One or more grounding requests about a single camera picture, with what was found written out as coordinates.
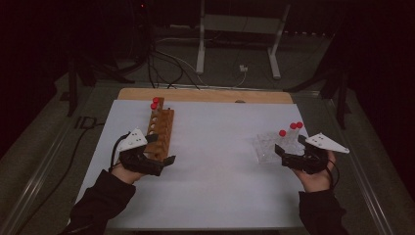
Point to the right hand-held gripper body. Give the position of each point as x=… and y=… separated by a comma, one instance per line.
x=310, y=160

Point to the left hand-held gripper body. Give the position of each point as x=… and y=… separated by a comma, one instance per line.
x=133, y=141

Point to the wooden test tube rack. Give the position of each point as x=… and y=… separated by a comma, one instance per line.
x=164, y=130

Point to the clear acrylic test tube rack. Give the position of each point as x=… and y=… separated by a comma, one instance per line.
x=266, y=147

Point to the person's right hand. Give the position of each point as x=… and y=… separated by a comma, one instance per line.
x=318, y=182

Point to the person's left hand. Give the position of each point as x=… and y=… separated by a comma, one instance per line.
x=125, y=176

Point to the white table mat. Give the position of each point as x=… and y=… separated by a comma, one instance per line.
x=212, y=169

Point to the black stand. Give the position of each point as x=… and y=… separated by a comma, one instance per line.
x=341, y=101
x=72, y=94

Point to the white plug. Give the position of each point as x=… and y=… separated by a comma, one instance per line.
x=243, y=68

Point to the grey metal stand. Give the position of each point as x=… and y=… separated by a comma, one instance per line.
x=200, y=49

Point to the aluminium frame rail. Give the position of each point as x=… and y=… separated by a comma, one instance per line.
x=370, y=196
x=31, y=192

